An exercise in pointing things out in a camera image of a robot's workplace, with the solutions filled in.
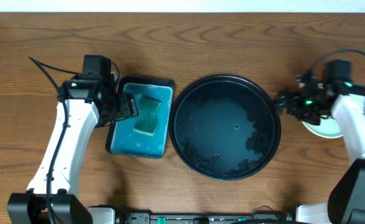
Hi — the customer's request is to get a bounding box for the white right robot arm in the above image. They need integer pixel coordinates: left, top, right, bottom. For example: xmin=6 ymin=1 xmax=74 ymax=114
xmin=275 ymin=75 xmax=365 ymax=223

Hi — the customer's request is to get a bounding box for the round black tray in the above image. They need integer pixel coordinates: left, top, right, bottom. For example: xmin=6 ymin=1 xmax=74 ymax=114
xmin=169 ymin=75 xmax=281 ymax=181

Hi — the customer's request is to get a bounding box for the black rectangular water tray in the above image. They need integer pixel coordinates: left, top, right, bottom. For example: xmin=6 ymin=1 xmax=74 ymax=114
xmin=105 ymin=77 xmax=174 ymax=159

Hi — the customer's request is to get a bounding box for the green yellow sponge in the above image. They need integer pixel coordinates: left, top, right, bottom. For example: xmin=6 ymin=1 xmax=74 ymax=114
xmin=133 ymin=97 xmax=162 ymax=137

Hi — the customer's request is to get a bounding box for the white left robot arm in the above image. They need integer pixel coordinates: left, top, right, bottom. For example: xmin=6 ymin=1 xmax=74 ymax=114
xmin=7 ymin=80 xmax=138 ymax=223

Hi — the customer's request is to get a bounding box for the light green plate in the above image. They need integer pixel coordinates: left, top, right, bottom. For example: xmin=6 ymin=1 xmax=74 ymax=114
xmin=302 ymin=117 xmax=343 ymax=139

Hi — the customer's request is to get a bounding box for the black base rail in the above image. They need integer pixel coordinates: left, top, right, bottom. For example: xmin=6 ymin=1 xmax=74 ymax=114
xmin=88 ymin=205 xmax=298 ymax=224

